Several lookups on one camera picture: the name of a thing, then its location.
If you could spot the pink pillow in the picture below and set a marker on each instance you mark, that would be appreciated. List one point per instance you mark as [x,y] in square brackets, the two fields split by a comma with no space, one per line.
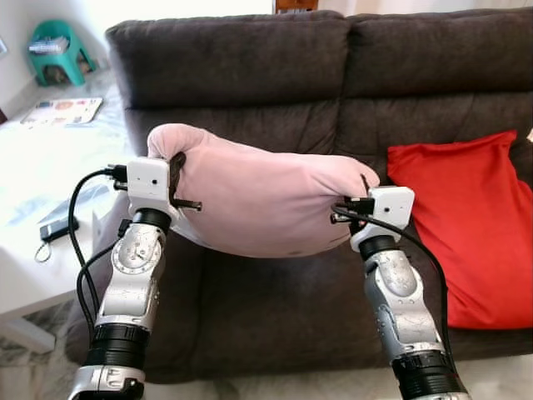
[266,200]

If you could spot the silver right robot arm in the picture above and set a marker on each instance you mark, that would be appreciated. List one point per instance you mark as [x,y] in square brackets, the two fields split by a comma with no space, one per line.
[400,300]

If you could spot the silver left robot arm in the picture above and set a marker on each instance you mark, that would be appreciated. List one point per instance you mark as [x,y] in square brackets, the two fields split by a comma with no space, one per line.
[133,275]

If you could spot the red pillow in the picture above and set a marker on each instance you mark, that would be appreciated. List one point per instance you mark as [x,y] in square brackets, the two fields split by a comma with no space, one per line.
[466,217]

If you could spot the dark brown fabric sofa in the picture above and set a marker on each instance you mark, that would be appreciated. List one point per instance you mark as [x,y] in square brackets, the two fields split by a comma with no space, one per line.
[275,308]

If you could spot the teal plastic stool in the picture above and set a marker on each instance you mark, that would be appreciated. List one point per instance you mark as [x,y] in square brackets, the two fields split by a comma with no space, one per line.
[71,62]

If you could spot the white side table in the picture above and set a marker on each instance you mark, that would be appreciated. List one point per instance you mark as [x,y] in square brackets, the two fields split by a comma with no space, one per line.
[33,271]

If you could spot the brown wooden furniture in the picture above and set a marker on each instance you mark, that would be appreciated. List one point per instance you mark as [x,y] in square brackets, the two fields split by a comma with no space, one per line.
[296,5]

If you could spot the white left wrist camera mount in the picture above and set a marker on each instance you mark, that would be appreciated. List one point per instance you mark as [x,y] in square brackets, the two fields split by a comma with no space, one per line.
[148,179]

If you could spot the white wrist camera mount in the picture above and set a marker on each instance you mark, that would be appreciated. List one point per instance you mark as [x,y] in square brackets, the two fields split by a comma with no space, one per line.
[148,179]
[391,204]

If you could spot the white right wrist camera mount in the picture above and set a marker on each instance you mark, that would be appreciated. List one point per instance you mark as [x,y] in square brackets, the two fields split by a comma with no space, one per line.
[391,204]

